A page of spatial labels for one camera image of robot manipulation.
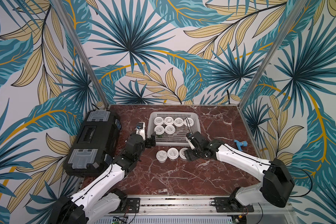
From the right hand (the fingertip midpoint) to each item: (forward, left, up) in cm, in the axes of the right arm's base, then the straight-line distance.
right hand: (190, 152), depth 84 cm
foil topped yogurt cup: (0, +18, -3) cm, 18 cm away
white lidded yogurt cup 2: (+25, +12, -1) cm, 28 cm away
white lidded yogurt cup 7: (0, +11, -2) cm, 11 cm away
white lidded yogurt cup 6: (+17, +12, 0) cm, 21 cm away
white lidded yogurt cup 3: (+23, +5, +1) cm, 23 cm away
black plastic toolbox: (+3, +54, +9) cm, 55 cm away
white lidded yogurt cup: (+25, +19, 0) cm, 32 cm away
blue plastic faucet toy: (+9, -36, -8) cm, 38 cm away
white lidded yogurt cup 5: (+17, +19, 0) cm, 26 cm away
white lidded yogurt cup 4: (+24, -2, 0) cm, 24 cm away
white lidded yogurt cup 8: (0, +5, -1) cm, 5 cm away
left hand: (+7, +25, +11) cm, 28 cm away
